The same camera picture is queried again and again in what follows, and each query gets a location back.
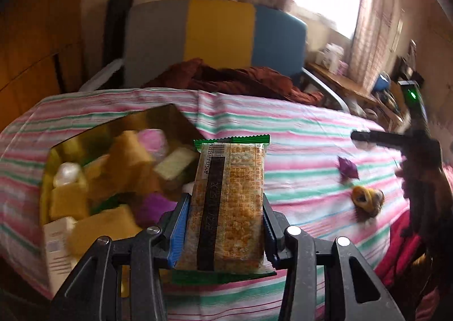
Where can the pink sponge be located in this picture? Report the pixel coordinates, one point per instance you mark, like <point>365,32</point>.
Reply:
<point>152,140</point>

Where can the purple sponge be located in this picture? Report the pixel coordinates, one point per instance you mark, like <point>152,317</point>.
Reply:
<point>155,207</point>

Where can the pink box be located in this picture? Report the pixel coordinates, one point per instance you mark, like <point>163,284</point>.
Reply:
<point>343,68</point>

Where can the red garment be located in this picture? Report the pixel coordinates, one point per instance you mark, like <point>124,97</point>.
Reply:
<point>400,257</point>

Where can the white box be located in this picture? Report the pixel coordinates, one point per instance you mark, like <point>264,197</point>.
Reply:
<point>329,55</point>

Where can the person's right hand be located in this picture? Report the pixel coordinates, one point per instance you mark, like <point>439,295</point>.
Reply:
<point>417,193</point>

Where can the rust brown blanket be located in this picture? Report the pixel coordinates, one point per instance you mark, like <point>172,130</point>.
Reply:
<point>247,80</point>

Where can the blue round object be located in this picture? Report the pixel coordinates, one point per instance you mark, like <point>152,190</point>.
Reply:
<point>382,82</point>

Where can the wooden side desk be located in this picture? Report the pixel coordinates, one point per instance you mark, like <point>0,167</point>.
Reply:
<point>339,78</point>

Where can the pink green striped tablecloth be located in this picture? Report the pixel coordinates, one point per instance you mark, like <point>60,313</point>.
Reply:
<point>300,137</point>

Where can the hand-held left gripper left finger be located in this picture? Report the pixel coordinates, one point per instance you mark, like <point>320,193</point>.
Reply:
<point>178,236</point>

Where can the wooden cabinet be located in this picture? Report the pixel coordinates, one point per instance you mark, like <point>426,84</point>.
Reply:
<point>28,41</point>

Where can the bright yellow sponge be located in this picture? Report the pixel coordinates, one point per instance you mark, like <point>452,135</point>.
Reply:
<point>67,200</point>

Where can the gold lined cardboard box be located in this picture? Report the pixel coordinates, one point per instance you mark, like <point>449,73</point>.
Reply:
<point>166,119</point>

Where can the checked pink curtain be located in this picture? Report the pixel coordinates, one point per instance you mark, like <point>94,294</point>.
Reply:
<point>375,31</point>

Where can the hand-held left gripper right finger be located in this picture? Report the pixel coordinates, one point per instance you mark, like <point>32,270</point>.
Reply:
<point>270,236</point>

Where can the purple packet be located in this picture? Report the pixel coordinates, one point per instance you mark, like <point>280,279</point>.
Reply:
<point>346,169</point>

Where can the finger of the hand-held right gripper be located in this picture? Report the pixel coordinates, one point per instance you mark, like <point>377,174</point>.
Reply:
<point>378,138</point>

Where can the grey yellow blue chair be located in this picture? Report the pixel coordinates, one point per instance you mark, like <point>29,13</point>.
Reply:
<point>219,31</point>

